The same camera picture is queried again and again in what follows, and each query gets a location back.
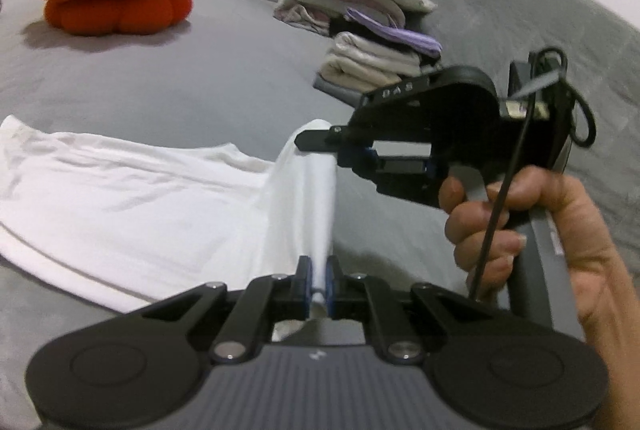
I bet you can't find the white garment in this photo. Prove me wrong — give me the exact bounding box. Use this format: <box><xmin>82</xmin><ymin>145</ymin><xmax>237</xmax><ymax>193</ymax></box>
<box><xmin>1</xmin><ymin>116</ymin><xmax>336</xmax><ymax>312</ymax></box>

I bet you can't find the lower orange pumpkin cushion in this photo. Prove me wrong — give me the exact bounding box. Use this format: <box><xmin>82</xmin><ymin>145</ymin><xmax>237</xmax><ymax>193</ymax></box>
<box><xmin>43</xmin><ymin>0</ymin><xmax>193</xmax><ymax>36</ymax></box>

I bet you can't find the lavender folded garment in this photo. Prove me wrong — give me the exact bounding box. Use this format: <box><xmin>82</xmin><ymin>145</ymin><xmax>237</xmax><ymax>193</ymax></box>
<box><xmin>345</xmin><ymin>8</ymin><xmax>442</xmax><ymax>59</ymax></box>

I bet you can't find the cream folded garment upper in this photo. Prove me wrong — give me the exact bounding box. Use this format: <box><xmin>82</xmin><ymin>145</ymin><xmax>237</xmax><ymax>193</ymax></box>
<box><xmin>329</xmin><ymin>32</ymin><xmax>422</xmax><ymax>76</ymax></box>

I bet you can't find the black cable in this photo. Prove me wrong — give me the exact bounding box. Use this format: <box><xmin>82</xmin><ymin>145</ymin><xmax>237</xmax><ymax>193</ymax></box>
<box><xmin>470</xmin><ymin>47</ymin><xmax>598</xmax><ymax>301</ymax></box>

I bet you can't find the right hand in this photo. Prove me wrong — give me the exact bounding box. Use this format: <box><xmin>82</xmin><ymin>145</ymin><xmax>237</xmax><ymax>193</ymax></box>
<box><xmin>438</xmin><ymin>165</ymin><xmax>640</xmax><ymax>430</ymax></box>

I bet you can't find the grey-blue folded garment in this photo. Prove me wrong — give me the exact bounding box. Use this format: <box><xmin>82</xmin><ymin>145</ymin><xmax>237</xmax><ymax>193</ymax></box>
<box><xmin>314</xmin><ymin>75</ymin><xmax>362</xmax><ymax>109</ymax></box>

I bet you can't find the beige folded garment lower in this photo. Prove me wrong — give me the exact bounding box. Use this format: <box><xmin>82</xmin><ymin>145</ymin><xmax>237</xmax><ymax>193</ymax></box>
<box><xmin>319</xmin><ymin>58</ymin><xmax>422</xmax><ymax>92</ymax></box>

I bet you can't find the grey quilted blanket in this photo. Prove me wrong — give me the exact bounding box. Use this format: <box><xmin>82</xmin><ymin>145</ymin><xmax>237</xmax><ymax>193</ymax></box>
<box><xmin>407</xmin><ymin>0</ymin><xmax>639</xmax><ymax>255</ymax></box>

